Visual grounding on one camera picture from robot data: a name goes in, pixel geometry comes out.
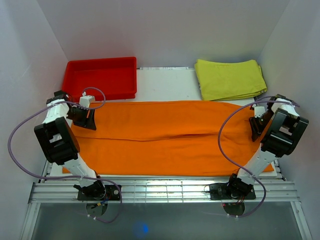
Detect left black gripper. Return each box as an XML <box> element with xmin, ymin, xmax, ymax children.
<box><xmin>66</xmin><ymin>105</ymin><xmax>97</xmax><ymax>131</ymax></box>

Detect orange trousers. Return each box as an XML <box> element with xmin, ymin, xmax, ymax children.
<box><xmin>71</xmin><ymin>100</ymin><xmax>260</xmax><ymax>177</ymax></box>

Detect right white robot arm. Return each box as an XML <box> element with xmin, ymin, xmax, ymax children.
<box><xmin>225</xmin><ymin>94</ymin><xmax>309</xmax><ymax>199</ymax></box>

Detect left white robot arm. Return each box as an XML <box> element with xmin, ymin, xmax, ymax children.
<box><xmin>34</xmin><ymin>90</ymin><xmax>107</xmax><ymax>200</ymax></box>

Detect folded yellow trousers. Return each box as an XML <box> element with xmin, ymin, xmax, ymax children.
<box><xmin>194</xmin><ymin>59</ymin><xmax>267</xmax><ymax>101</ymax></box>

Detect red plastic tray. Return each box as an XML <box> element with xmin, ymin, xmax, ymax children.
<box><xmin>61</xmin><ymin>56</ymin><xmax>137</xmax><ymax>102</ymax></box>

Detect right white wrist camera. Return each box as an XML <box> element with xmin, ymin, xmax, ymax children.
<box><xmin>249</xmin><ymin>104</ymin><xmax>266</xmax><ymax>119</ymax></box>

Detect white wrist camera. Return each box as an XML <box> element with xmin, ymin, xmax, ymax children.
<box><xmin>79</xmin><ymin>92</ymin><xmax>96</xmax><ymax>109</ymax></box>
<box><xmin>249</xmin><ymin>104</ymin><xmax>266</xmax><ymax>119</ymax></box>

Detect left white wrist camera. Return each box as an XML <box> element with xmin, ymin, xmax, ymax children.
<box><xmin>79</xmin><ymin>92</ymin><xmax>96</xmax><ymax>109</ymax></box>

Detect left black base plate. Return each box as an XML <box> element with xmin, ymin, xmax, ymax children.
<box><xmin>76</xmin><ymin>185</ymin><xmax>120</xmax><ymax>202</ymax></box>

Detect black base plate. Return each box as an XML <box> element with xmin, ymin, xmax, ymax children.
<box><xmin>76</xmin><ymin>185</ymin><xmax>120</xmax><ymax>202</ymax></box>
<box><xmin>209</xmin><ymin>183</ymin><xmax>256</xmax><ymax>200</ymax></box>

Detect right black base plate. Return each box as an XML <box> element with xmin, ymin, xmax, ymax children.
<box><xmin>209</xmin><ymin>183</ymin><xmax>256</xmax><ymax>200</ymax></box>

